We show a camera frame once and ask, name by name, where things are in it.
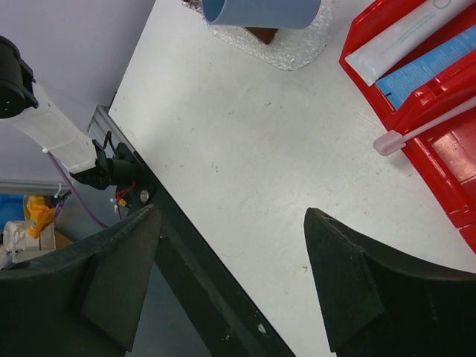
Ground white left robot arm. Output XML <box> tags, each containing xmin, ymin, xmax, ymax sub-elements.
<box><xmin>1</xmin><ymin>37</ymin><xmax>136</xmax><ymax>190</ymax></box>

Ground blue plastic cup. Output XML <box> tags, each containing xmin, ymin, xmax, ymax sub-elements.
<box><xmin>201</xmin><ymin>0</ymin><xmax>321</xmax><ymax>29</ymax></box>

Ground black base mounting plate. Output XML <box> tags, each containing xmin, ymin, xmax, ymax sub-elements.
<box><xmin>115</xmin><ymin>143</ymin><xmax>293</xmax><ymax>356</ymax></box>

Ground blue toothpaste tube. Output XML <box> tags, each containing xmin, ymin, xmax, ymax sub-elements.
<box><xmin>376</xmin><ymin>25</ymin><xmax>475</xmax><ymax>109</ymax></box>

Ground white pink toothbrush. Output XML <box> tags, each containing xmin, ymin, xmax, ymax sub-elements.
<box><xmin>373</xmin><ymin>97</ymin><xmax>475</xmax><ymax>156</ymax></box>

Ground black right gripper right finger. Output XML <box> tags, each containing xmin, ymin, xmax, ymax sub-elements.
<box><xmin>303</xmin><ymin>208</ymin><xmax>475</xmax><ymax>356</ymax></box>

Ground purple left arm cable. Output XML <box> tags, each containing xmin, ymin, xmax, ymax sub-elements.
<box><xmin>48</xmin><ymin>152</ymin><xmax>111</xmax><ymax>228</ymax></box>

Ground clear textured acrylic tray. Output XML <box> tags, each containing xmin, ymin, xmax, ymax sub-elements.
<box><xmin>182</xmin><ymin>1</ymin><xmax>333</xmax><ymax>71</ymax></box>

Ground white toothpaste tube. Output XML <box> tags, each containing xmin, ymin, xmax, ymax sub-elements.
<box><xmin>342</xmin><ymin>1</ymin><xmax>475</xmax><ymax>86</ymax></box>

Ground red plastic bin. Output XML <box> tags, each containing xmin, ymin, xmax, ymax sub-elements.
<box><xmin>339</xmin><ymin>1</ymin><xmax>475</xmax><ymax>247</ymax></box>

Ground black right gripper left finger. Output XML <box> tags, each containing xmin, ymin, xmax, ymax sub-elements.
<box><xmin>1</xmin><ymin>205</ymin><xmax>161</xmax><ymax>356</ymax></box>

